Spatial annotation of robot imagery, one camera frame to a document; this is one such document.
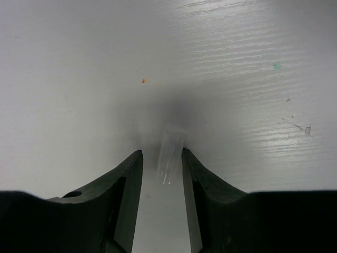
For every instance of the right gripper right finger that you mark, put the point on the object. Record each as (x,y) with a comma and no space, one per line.
(223,218)

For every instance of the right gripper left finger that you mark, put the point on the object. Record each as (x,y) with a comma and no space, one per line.
(97,217)

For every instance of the small white eraser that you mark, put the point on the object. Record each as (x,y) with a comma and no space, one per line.
(172,144)

